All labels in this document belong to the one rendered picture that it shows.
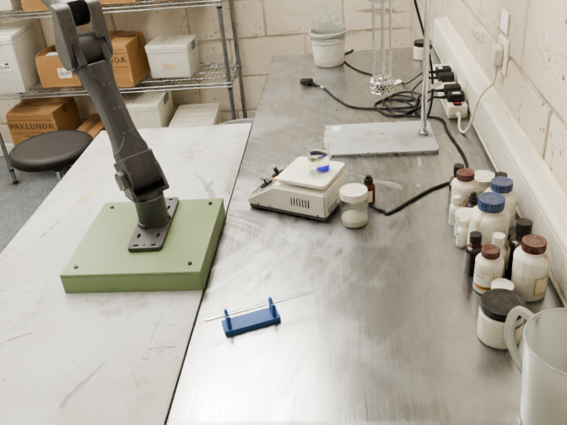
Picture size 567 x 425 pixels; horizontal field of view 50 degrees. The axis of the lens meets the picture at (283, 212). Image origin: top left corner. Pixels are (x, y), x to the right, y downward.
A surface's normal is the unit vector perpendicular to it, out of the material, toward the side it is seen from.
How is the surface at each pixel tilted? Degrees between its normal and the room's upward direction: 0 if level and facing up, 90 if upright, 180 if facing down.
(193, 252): 0
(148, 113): 93
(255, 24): 90
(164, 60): 92
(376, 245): 0
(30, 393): 0
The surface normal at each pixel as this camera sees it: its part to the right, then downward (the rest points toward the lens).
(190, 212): -0.08, -0.85
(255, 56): -0.07, 0.52
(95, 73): 0.53, -0.10
